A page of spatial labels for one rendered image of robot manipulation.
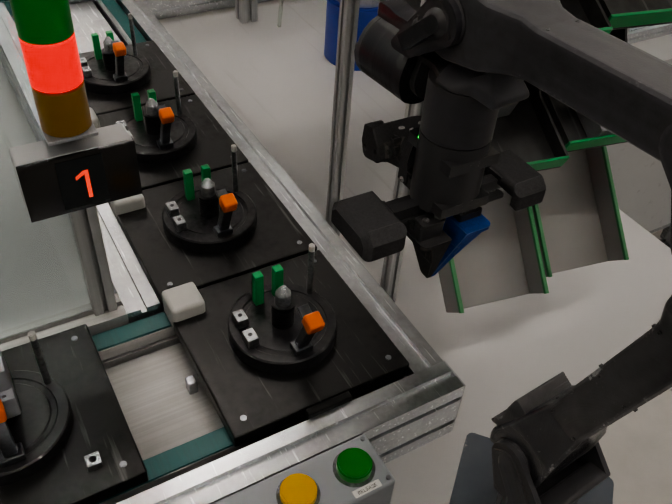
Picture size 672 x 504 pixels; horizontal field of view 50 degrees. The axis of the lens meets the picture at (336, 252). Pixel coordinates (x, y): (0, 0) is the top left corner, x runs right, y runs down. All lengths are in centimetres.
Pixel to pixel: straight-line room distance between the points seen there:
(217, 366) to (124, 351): 15
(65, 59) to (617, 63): 50
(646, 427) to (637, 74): 73
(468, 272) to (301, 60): 94
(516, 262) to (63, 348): 60
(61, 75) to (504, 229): 59
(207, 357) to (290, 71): 96
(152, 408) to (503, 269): 50
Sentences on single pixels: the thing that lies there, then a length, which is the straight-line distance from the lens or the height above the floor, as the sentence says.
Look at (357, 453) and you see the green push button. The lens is 83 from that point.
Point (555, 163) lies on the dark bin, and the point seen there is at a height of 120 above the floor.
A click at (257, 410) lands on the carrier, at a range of 86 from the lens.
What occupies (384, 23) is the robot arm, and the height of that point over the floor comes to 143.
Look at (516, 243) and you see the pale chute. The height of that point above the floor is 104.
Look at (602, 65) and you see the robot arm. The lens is 45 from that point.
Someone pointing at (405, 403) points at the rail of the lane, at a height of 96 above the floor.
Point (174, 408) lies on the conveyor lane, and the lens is 94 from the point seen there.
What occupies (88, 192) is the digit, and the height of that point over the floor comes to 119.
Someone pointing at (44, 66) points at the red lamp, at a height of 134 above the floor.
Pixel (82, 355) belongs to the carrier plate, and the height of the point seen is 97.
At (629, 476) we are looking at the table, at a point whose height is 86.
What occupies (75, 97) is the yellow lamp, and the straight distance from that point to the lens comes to 76.
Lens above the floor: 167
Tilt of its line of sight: 42 degrees down
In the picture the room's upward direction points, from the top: 5 degrees clockwise
